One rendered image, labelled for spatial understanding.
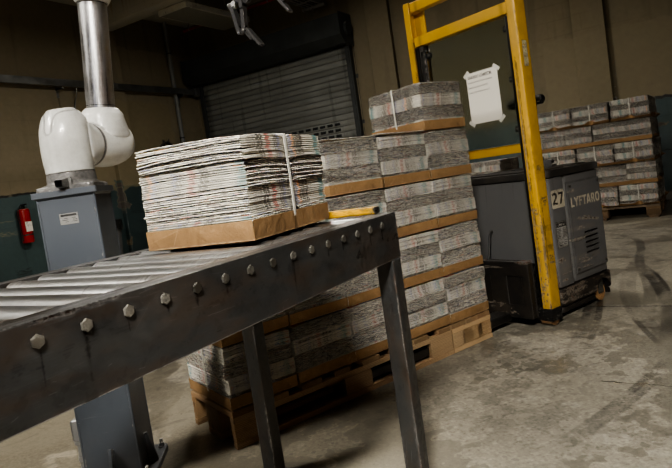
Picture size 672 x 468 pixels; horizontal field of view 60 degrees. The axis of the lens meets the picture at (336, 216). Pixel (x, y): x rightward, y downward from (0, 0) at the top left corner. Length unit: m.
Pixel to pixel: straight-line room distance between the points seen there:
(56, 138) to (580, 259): 2.62
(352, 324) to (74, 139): 1.26
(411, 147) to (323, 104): 7.39
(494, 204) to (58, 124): 2.29
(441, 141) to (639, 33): 6.08
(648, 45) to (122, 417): 7.72
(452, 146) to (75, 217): 1.71
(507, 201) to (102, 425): 2.28
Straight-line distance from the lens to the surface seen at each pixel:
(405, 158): 2.63
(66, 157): 2.08
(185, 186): 1.30
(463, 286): 2.89
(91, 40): 2.31
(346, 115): 9.77
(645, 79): 8.60
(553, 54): 8.76
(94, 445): 2.22
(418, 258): 2.66
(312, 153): 1.48
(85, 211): 2.05
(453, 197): 2.84
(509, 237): 3.36
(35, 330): 0.77
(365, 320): 2.46
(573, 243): 3.37
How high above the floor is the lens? 0.91
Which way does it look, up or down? 4 degrees down
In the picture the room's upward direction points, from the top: 8 degrees counter-clockwise
